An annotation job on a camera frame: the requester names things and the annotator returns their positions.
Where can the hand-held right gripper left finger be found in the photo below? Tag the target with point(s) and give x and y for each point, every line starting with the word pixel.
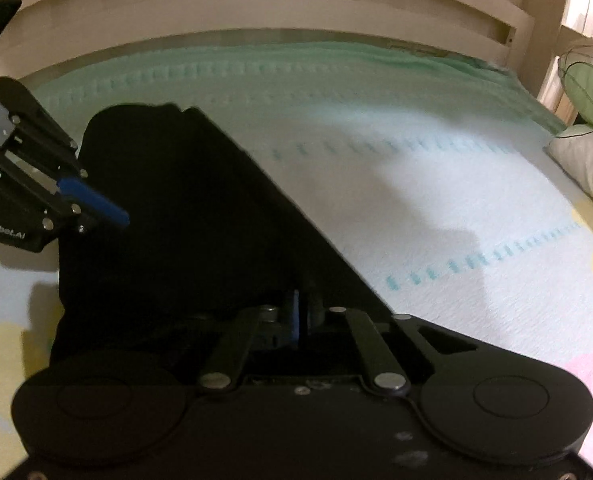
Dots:
pixel 292 317

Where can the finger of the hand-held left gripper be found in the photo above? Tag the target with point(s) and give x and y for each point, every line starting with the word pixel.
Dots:
pixel 94 202
pixel 74 220

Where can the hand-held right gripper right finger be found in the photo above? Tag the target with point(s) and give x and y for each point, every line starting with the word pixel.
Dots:
pixel 310 316

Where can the black pants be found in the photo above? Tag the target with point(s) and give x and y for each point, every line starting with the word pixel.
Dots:
pixel 176 210

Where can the flower-printed bed sheet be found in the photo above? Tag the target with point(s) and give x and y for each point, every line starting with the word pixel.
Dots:
pixel 426 185

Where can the beige wooden bed rail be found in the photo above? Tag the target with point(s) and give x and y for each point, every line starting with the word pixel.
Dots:
pixel 276 10

